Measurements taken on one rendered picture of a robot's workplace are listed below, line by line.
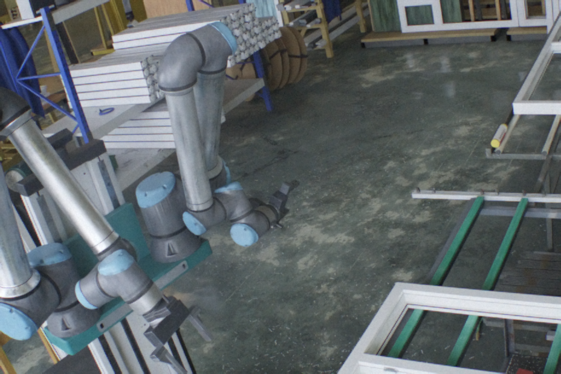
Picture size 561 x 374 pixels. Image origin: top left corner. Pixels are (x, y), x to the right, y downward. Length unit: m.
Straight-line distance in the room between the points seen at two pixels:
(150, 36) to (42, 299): 5.03
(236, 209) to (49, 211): 0.63
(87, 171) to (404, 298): 1.27
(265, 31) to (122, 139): 1.75
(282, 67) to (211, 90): 6.16
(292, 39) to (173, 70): 6.38
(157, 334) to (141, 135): 4.78
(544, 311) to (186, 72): 1.48
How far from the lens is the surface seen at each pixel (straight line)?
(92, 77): 6.36
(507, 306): 2.53
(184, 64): 1.97
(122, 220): 2.42
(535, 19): 8.82
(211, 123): 2.21
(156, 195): 2.32
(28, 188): 2.26
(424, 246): 4.62
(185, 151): 2.10
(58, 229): 2.34
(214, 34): 2.03
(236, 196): 2.30
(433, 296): 2.61
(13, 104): 1.88
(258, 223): 2.34
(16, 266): 1.98
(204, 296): 4.69
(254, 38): 6.69
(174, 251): 2.40
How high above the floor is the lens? 2.46
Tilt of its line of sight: 25 degrees down
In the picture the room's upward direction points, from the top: 15 degrees counter-clockwise
